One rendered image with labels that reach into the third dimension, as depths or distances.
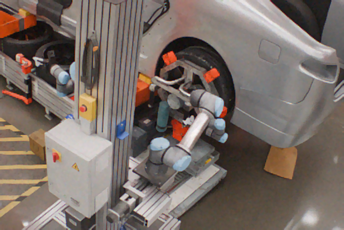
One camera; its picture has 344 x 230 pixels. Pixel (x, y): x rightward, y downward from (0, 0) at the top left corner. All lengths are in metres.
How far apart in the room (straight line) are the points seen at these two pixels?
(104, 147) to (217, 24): 1.39
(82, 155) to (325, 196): 2.69
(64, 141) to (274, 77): 1.56
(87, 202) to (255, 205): 1.88
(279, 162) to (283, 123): 1.25
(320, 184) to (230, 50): 1.82
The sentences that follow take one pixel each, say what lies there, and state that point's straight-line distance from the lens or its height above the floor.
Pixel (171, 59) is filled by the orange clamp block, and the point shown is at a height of 1.09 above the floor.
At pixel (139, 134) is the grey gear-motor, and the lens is 3.87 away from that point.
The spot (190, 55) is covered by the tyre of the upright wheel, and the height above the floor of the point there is 1.16.
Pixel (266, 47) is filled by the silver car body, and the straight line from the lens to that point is 3.20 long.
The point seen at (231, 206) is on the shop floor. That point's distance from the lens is 3.98.
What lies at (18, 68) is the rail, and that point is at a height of 0.37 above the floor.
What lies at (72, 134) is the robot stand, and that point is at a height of 1.23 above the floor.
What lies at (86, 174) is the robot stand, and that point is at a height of 1.12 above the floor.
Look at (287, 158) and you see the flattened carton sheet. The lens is 4.66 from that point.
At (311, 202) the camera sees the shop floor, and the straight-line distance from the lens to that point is 4.30.
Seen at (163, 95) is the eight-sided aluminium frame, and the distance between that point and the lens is 3.80.
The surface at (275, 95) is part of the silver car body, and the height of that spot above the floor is 1.17.
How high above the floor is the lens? 2.83
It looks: 36 degrees down
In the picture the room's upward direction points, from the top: 9 degrees clockwise
